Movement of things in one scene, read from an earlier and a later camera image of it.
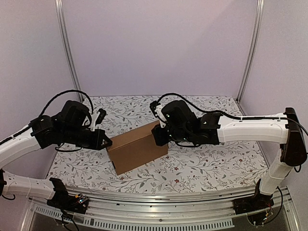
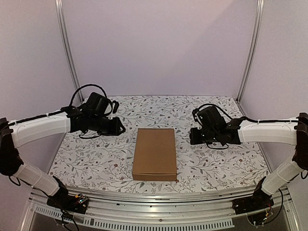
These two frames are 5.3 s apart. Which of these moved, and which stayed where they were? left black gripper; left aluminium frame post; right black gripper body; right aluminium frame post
Moved: left black gripper; right black gripper body
Stayed: left aluminium frame post; right aluminium frame post
